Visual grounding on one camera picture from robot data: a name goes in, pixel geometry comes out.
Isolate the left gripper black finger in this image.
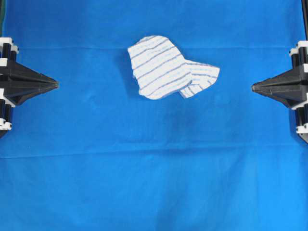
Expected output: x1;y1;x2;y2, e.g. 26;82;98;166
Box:
0;58;58;85
0;83;59;107

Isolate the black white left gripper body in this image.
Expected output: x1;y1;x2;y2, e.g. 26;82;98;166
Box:
0;37;20;138

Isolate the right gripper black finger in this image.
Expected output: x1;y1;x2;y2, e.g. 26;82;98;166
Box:
252;64;308;90
252;84;308;108

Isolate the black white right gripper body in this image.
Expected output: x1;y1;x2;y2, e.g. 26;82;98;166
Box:
289;40;308;144

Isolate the white blue-striped towel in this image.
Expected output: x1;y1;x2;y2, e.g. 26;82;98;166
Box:
128;35;220;100

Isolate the blue table cloth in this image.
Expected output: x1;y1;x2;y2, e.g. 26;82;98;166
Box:
0;0;308;231

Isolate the black frame post right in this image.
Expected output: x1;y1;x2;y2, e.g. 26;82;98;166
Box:
301;0;308;40

